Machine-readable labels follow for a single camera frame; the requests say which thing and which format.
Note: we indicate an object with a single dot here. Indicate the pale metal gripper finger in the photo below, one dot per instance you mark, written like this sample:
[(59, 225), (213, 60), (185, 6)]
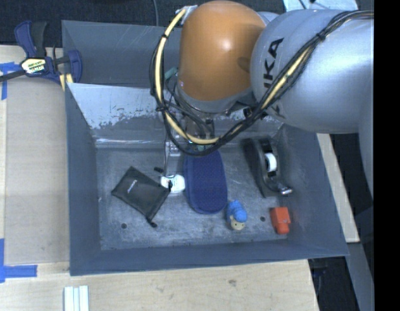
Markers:
[(177, 162), (168, 160)]

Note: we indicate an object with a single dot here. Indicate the white round object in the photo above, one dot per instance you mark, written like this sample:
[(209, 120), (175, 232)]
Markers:
[(177, 184)]

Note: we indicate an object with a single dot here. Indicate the blue oval fabric case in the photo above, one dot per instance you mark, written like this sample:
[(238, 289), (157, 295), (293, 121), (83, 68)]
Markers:
[(204, 183)]

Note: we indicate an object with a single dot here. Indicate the black mesh pouch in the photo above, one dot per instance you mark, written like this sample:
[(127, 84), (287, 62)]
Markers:
[(140, 191)]

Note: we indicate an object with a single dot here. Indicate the grey metal bin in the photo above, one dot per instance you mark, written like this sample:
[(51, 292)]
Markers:
[(193, 235)]

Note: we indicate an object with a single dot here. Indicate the blue and tan toy figure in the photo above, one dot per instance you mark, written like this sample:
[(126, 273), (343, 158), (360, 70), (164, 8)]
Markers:
[(236, 215)]

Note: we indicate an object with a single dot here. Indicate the black tape dispenser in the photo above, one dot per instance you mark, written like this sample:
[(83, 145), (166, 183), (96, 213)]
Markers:
[(263, 170)]

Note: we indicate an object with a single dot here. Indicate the orange-red small block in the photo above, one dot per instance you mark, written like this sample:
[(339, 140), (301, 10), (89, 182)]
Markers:
[(280, 219)]

